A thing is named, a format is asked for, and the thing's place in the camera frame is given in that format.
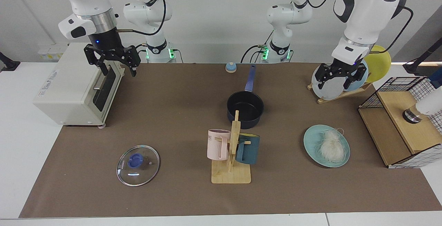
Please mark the blue plastic object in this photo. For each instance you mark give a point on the blue plastic object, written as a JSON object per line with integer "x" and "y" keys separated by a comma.
{"x": 435, "y": 81}

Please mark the dark teal cup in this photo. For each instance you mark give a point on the dark teal cup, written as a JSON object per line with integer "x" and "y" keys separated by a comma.
{"x": 250, "y": 151}

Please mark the pink cup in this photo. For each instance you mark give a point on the pink cup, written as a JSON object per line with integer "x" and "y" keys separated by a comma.
{"x": 215, "y": 146}

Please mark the light blue plate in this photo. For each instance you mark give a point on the light blue plate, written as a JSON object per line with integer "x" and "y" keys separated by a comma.
{"x": 356, "y": 85}

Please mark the black clamp mount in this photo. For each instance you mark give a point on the black clamp mount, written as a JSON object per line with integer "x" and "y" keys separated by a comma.
{"x": 8, "y": 64}

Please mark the white vermicelli bundle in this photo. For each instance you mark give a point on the white vermicelli bundle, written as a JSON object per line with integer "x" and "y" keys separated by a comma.
{"x": 331, "y": 145}

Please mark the black angled stand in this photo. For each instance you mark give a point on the black angled stand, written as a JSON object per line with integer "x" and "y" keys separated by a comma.
{"x": 412, "y": 68}

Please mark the brown table cloth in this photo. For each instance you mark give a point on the brown table cloth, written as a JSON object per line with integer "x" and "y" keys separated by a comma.
{"x": 172, "y": 115}

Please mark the pale toaster oven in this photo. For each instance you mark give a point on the pale toaster oven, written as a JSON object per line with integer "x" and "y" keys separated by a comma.
{"x": 62, "y": 88}

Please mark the yellow plate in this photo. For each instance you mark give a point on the yellow plate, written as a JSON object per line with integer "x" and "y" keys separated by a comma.
{"x": 380, "y": 64}

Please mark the glass lid with blue knob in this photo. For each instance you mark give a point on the glass lid with blue knob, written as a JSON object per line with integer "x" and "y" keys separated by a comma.
{"x": 145, "y": 174}

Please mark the small blue round bell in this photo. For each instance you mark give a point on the small blue round bell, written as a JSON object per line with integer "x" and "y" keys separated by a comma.
{"x": 231, "y": 68}

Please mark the white wall socket strip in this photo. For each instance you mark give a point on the white wall socket strip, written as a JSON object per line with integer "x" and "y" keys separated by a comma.
{"x": 51, "y": 51}

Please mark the light teal plate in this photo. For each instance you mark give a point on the light teal plate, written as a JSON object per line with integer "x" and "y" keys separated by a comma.
{"x": 312, "y": 143}

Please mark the wooden plate rack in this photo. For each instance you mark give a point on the wooden plate rack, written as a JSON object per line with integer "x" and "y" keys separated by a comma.
{"x": 345, "y": 95}

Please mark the grey plate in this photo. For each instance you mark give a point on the grey plate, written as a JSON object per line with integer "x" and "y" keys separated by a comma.
{"x": 329, "y": 90}

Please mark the wooden cup stand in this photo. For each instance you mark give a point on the wooden cup stand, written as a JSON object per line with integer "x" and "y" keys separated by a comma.
{"x": 231, "y": 176}

